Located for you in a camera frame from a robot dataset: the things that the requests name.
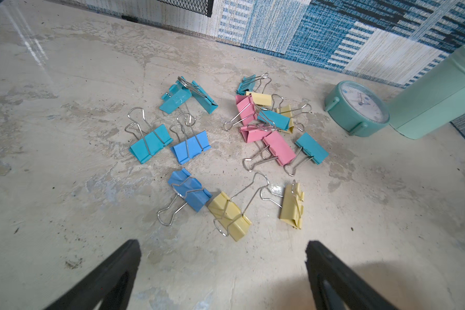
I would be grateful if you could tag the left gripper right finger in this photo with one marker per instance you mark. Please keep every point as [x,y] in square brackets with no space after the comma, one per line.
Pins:
[336,286]

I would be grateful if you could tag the pink binder clip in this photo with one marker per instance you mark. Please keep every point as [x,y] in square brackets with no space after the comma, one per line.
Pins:
[246,112]
[278,148]
[256,132]

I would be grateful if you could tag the teal binder clip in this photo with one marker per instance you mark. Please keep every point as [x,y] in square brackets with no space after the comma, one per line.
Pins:
[252,83]
[149,144]
[174,98]
[278,120]
[200,95]
[311,148]

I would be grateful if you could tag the black wire mesh shelf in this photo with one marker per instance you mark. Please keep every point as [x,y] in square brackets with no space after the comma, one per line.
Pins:
[203,7]

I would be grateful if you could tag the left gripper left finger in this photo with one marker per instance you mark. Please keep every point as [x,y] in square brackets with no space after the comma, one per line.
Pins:
[109,285]

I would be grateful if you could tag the mint green alarm clock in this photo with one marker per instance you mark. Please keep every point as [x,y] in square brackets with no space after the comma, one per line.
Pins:
[356,109]

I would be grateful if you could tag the mint green pen holder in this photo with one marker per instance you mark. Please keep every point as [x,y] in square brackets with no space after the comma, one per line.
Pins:
[433,100]

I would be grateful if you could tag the blue binder clip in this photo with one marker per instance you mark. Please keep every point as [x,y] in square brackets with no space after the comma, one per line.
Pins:
[190,144]
[189,189]

